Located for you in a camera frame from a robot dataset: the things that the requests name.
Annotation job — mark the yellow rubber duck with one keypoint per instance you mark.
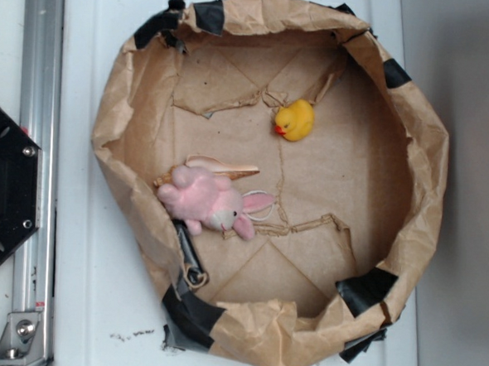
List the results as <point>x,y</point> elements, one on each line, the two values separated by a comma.
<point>294,122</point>

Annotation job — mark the brown paper bag bin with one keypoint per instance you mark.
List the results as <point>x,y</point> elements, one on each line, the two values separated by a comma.
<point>358,201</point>

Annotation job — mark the pink plush bunny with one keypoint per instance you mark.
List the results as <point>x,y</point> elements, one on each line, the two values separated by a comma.
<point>202,199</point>

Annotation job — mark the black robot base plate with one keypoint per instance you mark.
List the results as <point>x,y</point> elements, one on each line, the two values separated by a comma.
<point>19,186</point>

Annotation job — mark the aluminium extrusion rail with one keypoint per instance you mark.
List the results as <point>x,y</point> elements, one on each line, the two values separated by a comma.
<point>34,262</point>

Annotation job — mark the metal corner bracket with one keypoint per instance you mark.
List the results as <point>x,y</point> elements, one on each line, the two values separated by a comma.
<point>22,341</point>

